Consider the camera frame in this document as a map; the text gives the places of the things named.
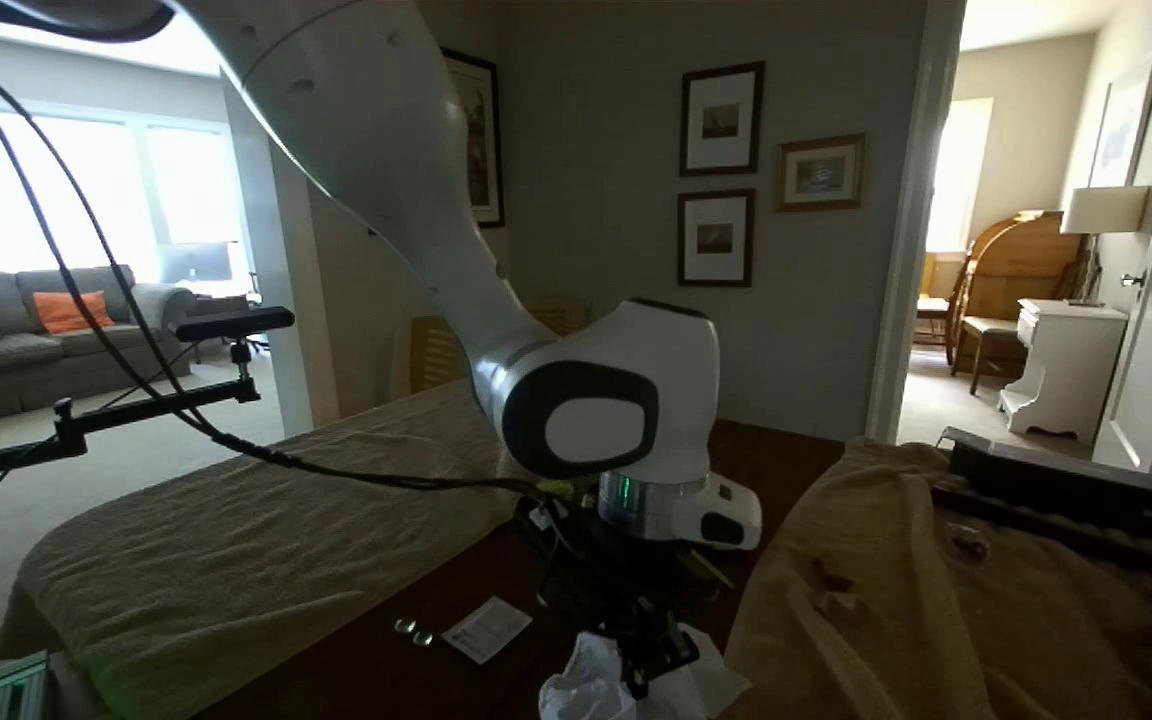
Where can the white paper card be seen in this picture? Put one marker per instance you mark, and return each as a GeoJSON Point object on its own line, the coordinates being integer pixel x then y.
{"type": "Point", "coordinates": [485, 628]}

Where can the tan cloth with stains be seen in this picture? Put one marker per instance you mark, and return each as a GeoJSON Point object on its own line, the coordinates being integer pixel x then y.
{"type": "Point", "coordinates": [948, 614]}

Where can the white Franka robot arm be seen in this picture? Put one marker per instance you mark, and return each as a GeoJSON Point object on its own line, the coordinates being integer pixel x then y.
{"type": "Point", "coordinates": [379, 175]}

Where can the large light framed picture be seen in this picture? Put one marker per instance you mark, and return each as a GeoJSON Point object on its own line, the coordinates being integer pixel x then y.
{"type": "Point", "coordinates": [1124, 117]}

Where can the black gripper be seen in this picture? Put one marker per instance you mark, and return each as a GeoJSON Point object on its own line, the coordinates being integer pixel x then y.
{"type": "Point", "coordinates": [619, 580]}

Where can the small shiny metal object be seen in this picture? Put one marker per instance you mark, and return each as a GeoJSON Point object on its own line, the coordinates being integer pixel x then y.
{"type": "Point", "coordinates": [415, 634]}

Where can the long black case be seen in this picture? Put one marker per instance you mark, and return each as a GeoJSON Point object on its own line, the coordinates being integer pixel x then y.
{"type": "Point", "coordinates": [1080, 500]}

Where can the tall black framed picture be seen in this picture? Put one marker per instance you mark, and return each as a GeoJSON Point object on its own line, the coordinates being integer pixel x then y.
{"type": "Point", "coordinates": [481, 144]}

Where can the wooden chair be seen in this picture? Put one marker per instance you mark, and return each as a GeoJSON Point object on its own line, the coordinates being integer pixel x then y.
{"type": "Point", "coordinates": [1008, 274]}

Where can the small white cabinet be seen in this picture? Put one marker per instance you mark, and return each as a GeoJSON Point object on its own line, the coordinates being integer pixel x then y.
{"type": "Point", "coordinates": [1063, 364]}

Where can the wrinkled beige cloth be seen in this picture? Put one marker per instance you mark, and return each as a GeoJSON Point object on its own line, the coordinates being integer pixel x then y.
{"type": "Point", "coordinates": [240, 547]}

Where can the brown framed picture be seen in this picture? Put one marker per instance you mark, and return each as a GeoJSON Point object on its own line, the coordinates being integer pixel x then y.
{"type": "Point", "coordinates": [822, 175]}

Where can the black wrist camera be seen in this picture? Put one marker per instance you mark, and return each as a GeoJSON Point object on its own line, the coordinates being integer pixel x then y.
{"type": "Point", "coordinates": [547, 518]}

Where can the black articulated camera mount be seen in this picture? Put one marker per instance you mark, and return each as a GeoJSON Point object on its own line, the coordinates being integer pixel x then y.
{"type": "Point", "coordinates": [96, 417]}

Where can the black stereo camera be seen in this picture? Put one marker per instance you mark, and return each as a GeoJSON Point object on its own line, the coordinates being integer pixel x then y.
{"type": "Point", "coordinates": [236, 322]}

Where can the orange pillow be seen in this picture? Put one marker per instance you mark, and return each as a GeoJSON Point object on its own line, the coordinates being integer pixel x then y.
{"type": "Point", "coordinates": [70, 311]}

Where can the cream lampshade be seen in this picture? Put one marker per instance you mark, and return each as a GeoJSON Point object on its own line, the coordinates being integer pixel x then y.
{"type": "Point", "coordinates": [1107, 211]}

